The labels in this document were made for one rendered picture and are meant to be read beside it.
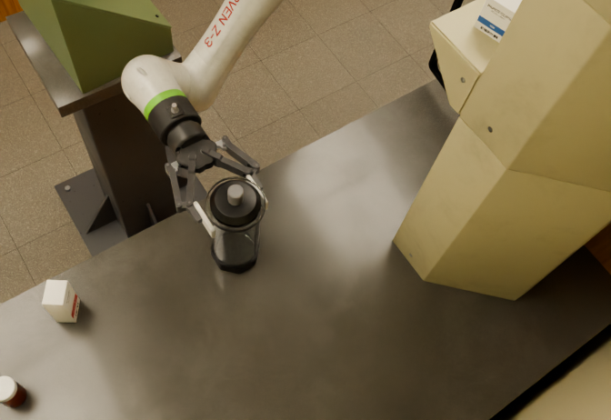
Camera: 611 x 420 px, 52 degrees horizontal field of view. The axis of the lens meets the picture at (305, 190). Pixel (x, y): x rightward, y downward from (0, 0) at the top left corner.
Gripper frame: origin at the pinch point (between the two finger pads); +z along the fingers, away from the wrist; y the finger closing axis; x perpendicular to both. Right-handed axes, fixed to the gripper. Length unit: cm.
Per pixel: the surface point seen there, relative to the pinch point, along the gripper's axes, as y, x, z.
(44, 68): -15, 19, -64
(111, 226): -13, 111, -64
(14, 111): -24, 113, -131
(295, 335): 0.8, 17.5, 22.3
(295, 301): 4.6, 17.5, 16.4
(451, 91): 30.1, -32.3, 12.4
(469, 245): 32.6, -3.2, 29.1
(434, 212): 30.3, -4.9, 20.7
